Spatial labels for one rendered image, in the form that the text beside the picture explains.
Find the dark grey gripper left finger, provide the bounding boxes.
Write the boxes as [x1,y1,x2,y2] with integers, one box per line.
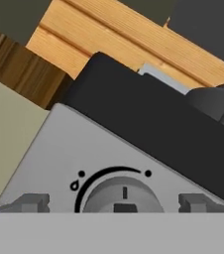
[0,192,51,213]

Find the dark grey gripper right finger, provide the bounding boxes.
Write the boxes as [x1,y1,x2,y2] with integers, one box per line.
[177,192,224,213]

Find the grey round stove knob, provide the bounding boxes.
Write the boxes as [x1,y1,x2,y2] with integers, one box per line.
[82,176,166,213]

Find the grey and black stove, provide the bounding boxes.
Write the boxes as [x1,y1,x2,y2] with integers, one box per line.
[0,52,224,213]

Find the beige cupboard front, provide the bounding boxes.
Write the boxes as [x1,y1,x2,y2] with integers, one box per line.
[0,73,51,211]

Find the dark grey pan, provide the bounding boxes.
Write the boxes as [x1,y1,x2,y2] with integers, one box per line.
[184,82,224,134]

